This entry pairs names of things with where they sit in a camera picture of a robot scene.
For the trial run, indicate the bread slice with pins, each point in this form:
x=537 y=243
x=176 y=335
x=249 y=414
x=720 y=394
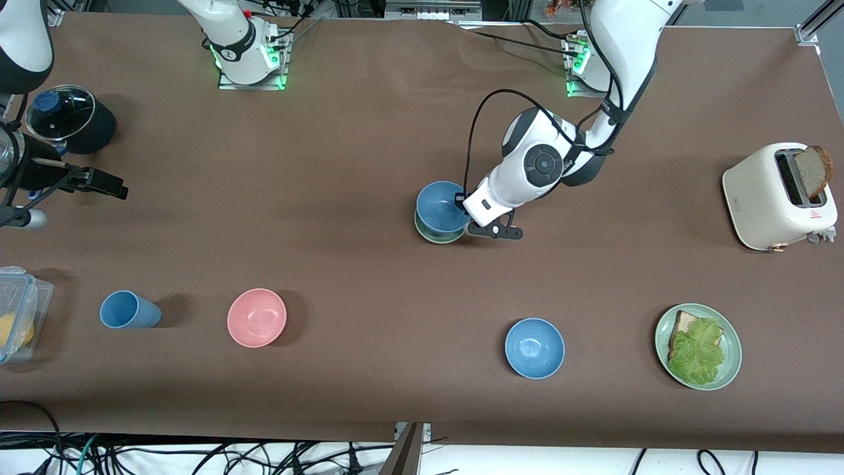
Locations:
x=684 y=323

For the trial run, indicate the yellow lemon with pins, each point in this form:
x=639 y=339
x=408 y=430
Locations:
x=16 y=330

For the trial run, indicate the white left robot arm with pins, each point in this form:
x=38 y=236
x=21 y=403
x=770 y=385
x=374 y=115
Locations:
x=626 y=39

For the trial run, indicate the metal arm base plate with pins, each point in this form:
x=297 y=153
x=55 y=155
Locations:
x=254 y=86
x=580 y=92

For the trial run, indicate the green lettuce leaf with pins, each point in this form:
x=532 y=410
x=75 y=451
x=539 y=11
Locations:
x=699 y=353

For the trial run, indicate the white toaster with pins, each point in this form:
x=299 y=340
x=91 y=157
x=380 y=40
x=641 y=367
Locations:
x=758 y=204

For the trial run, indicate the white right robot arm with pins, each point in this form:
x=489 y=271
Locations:
x=237 y=39

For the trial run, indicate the blue bowl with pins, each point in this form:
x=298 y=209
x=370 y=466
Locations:
x=534 y=348
x=438 y=208

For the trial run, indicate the aluminium frame profile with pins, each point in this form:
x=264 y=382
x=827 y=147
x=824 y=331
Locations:
x=56 y=16
x=817 y=23

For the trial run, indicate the pink bowl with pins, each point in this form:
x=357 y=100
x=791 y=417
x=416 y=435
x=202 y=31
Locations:
x=256 y=318

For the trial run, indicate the green plate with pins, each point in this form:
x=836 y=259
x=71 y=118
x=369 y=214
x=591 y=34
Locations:
x=732 y=356

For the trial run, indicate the brown table cover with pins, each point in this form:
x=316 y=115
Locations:
x=330 y=165

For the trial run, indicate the brown toast slice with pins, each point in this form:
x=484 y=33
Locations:
x=812 y=171

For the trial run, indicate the metal table bracket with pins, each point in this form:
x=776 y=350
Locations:
x=409 y=455

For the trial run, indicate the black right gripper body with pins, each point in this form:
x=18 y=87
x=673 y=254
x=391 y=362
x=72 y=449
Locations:
x=41 y=173

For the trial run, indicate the green bowl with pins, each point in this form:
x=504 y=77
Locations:
x=435 y=237

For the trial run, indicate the glass lid with blue knob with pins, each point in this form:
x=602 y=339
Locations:
x=46 y=102

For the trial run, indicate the blue cup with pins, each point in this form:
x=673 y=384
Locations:
x=128 y=310

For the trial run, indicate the clear plastic container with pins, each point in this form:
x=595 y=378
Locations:
x=39 y=297

